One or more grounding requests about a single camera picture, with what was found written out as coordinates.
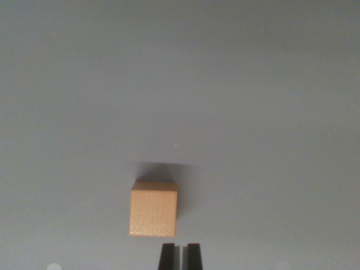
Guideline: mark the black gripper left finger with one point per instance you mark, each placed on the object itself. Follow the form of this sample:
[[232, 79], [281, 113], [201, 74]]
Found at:
[[168, 257]]

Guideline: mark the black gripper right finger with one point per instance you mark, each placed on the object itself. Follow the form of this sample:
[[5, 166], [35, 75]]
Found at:
[[194, 257]]

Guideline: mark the light wooden cube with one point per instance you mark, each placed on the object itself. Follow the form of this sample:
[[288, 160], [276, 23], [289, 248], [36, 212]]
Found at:
[[153, 211]]

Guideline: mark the white plastic tray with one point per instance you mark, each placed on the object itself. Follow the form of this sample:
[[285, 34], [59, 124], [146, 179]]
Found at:
[[180, 84]]

